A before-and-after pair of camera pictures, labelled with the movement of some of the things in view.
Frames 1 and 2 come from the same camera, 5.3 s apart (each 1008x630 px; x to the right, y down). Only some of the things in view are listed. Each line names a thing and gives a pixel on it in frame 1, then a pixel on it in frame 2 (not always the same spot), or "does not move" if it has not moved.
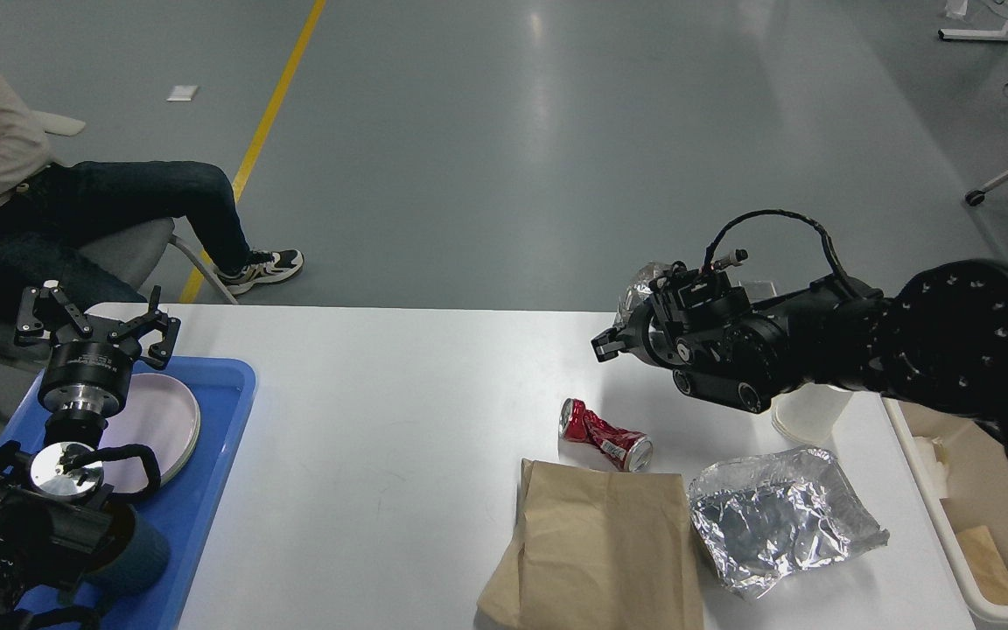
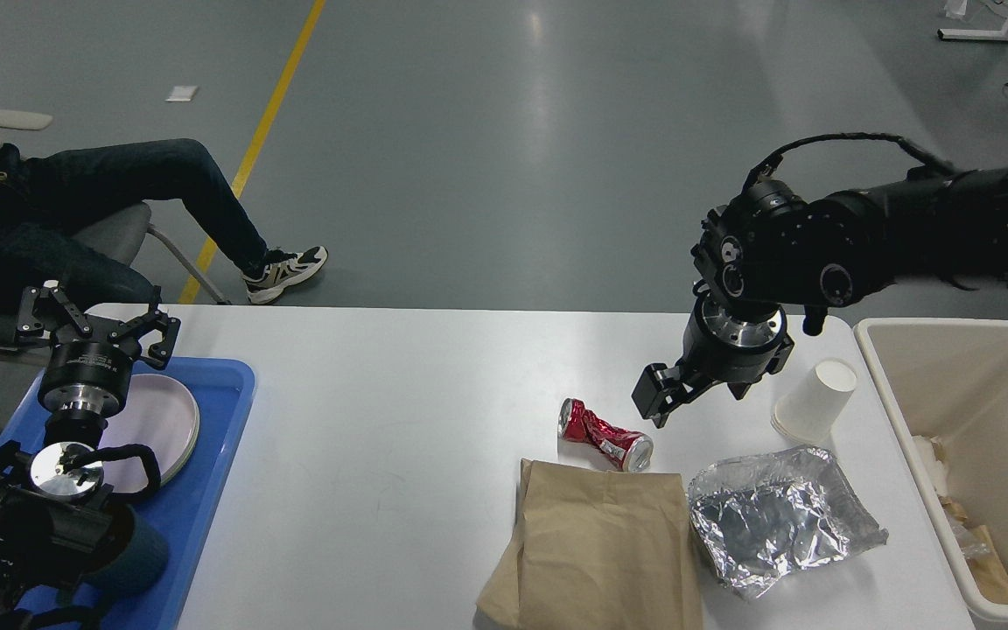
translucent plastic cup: [808, 413] does not move
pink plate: [160, 414] does not move
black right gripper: [647, 335] to [717, 348]
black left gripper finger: [41, 312] does not move
